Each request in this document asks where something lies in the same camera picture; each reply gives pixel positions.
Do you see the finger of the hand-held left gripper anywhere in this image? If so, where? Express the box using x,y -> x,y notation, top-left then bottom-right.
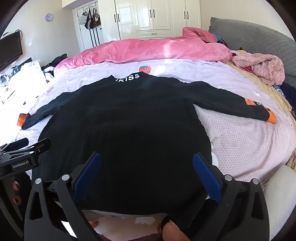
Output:
7,138 -> 52,159
14,137 -> 29,149

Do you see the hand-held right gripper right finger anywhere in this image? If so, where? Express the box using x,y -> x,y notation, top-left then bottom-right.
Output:
192,152 -> 270,241

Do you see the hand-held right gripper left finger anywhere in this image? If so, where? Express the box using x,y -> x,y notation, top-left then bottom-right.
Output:
24,152 -> 102,241

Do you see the black sweater with orange cuffs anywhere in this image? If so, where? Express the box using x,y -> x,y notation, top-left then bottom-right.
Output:
18,74 -> 277,218

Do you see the dark clothes pile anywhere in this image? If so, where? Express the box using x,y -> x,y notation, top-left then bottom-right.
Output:
42,54 -> 68,82

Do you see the person's left hand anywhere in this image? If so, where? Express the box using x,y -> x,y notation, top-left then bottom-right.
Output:
10,179 -> 23,205

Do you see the person's right hand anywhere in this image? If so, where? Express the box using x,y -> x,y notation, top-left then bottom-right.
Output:
162,220 -> 190,241

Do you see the lilac printed bedsheet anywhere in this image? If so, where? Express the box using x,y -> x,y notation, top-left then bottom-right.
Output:
14,59 -> 295,186

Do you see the white drawer cabinet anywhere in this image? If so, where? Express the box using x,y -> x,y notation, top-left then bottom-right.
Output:
0,58 -> 47,112

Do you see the white rounded object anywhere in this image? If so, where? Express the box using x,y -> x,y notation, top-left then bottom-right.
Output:
264,166 -> 296,241

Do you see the black television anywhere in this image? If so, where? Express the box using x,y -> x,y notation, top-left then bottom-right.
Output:
0,30 -> 23,70

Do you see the white door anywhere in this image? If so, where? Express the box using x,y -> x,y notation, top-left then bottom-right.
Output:
73,6 -> 105,53

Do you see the navy garment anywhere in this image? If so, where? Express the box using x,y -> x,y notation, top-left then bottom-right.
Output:
273,82 -> 296,109

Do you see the pink fluffy garment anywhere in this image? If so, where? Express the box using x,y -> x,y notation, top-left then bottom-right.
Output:
232,52 -> 285,87

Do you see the black striped hanging bag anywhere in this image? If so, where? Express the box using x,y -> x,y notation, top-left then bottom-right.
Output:
84,9 -> 96,45

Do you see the dark hanging bag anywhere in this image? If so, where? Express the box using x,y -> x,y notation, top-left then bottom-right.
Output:
93,8 -> 101,44

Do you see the pink duvet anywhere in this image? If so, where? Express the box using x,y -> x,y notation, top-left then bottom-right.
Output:
54,27 -> 233,71

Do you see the blue patterned cloth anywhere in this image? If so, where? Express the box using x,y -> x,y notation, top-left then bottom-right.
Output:
213,34 -> 230,47

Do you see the grey quilted headboard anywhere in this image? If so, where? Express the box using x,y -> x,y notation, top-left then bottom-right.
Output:
208,17 -> 296,88

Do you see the white wardrobe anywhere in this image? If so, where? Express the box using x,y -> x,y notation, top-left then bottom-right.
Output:
114,0 -> 201,39

